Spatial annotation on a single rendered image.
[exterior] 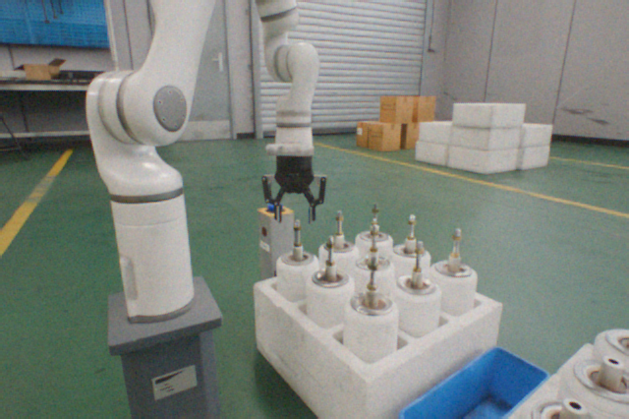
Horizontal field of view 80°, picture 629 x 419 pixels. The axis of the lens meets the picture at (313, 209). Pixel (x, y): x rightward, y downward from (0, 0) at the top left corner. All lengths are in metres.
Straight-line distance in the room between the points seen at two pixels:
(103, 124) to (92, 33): 4.86
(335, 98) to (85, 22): 3.44
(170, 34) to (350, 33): 5.99
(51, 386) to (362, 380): 0.69
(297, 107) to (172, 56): 0.30
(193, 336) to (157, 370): 0.06
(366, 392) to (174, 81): 0.52
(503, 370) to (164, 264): 0.67
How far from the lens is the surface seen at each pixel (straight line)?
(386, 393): 0.69
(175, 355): 0.60
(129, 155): 0.55
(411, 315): 0.74
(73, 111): 5.49
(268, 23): 0.74
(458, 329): 0.79
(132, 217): 0.53
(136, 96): 0.49
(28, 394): 1.06
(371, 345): 0.67
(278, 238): 0.97
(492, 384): 0.92
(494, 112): 3.28
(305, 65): 0.73
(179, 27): 0.54
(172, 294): 0.57
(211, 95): 5.60
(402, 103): 4.48
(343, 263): 0.88
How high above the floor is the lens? 0.60
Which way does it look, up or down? 17 degrees down
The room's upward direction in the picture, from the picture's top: straight up
